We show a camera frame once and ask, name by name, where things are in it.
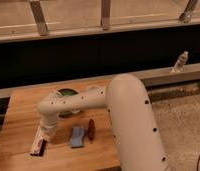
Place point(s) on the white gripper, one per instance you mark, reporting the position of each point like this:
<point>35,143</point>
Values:
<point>48,129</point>

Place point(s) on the left metal bracket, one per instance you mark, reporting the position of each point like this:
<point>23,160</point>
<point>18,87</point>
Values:
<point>39,17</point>

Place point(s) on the blue sponge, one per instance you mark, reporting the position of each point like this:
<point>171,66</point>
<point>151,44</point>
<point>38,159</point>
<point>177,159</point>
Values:
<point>76,139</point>

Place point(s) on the middle metal bracket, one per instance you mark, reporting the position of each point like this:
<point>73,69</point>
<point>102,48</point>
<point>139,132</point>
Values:
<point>105,14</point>

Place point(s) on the metal bracket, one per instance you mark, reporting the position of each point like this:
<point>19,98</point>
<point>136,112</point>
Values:
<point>105,14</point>
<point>39,17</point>
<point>186,15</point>

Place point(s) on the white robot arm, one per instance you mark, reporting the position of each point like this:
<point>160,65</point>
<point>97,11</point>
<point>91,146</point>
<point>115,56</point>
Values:
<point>134,127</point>

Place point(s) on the clear plastic bottle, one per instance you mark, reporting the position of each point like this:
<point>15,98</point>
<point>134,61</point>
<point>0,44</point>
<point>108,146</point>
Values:
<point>181,61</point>

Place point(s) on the dark red spoon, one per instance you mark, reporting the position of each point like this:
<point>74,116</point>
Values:
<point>91,130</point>

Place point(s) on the right metal bracket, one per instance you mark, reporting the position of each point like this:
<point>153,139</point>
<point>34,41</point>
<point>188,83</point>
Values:
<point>186,15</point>

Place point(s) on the green bowl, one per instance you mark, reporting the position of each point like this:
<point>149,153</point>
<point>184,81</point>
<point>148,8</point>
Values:
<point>68,92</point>

